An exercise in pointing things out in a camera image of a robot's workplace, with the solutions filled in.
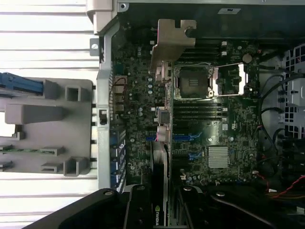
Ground short blue expansion slot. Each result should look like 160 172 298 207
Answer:
171 152 205 161

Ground silver finned chipset heatsink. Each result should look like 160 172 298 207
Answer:
208 146 231 168

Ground long blue expansion slot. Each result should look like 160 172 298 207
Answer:
145 135 203 142

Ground green motherboard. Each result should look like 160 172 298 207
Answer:
111 19 264 188

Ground black RAM slot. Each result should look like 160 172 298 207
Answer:
178 50 228 55
173 99 228 105
195 40 228 46
183 45 228 51
173 104 228 111
173 115 228 122
173 110 228 116
177 54 228 61

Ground grey plastic parts rack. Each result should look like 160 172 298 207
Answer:
0 77 96 177

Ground dark grey open PC case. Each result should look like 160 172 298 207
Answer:
87 0 305 229

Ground CPU socket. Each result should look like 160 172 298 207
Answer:
173 64 214 100

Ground green RAM stick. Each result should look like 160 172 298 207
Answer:
0 147 41 154

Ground silver socket cover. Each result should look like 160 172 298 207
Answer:
211 62 250 96

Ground perforated silver disk bay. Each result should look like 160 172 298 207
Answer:
282 42 305 140

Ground hard disk with blue caddy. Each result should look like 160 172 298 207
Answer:
0 71 46 97

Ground red and orange wire bundle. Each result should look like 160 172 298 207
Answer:
265 175 305 201

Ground black wire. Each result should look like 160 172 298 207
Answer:
258 74 287 155

